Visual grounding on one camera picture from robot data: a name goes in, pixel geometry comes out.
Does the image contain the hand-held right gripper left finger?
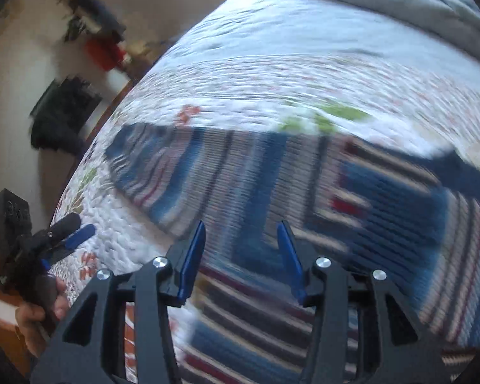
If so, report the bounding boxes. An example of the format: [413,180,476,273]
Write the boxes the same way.
[30,220,207,384]

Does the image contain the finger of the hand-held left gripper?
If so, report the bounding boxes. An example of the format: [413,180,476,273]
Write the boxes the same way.
[40,224,97,271]
[48,213,82,239]

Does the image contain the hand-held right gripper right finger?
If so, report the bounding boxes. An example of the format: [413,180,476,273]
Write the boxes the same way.
[276,220,452,384]

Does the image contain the blue striped knitted sweater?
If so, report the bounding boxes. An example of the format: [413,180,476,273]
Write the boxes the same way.
[104,122,480,384]

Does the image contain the person's left hand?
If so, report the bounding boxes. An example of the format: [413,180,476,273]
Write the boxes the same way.
[16,277,70,357]

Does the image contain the dark hanging cloth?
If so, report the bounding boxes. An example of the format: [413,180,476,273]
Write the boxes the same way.
[29,77,103,153]

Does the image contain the red object on shelf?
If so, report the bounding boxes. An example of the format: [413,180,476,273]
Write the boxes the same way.
[84,39,125,70]

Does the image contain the white floral quilt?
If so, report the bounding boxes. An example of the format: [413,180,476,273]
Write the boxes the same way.
[50,0,480,384]

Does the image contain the black object on shelf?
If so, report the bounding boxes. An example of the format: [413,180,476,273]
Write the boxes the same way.
[62,0,126,43]

